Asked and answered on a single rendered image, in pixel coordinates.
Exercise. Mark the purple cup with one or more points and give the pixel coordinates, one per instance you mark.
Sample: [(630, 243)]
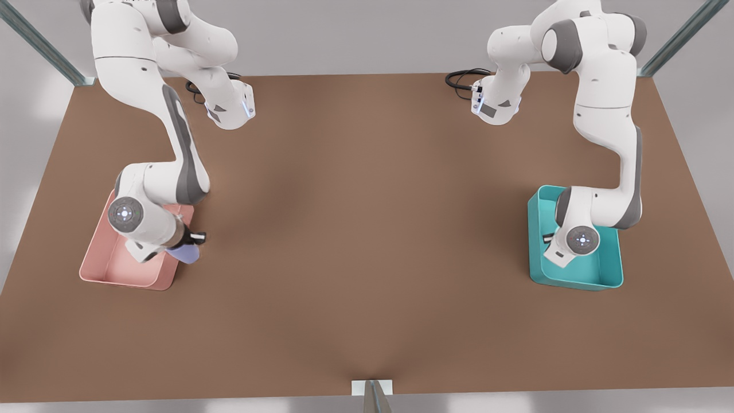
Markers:
[(184, 253)]

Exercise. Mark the teal box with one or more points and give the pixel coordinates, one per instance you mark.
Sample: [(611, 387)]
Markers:
[(602, 269)]

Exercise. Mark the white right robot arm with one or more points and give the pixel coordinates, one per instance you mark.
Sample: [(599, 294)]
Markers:
[(150, 74)]

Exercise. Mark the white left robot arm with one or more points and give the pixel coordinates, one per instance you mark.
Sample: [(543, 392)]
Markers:
[(602, 74)]

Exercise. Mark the silver frame post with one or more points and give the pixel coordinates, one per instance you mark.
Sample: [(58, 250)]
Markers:
[(374, 397), (679, 37), (40, 40)]

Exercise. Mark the pink box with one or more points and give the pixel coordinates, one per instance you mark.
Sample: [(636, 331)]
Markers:
[(114, 265)]

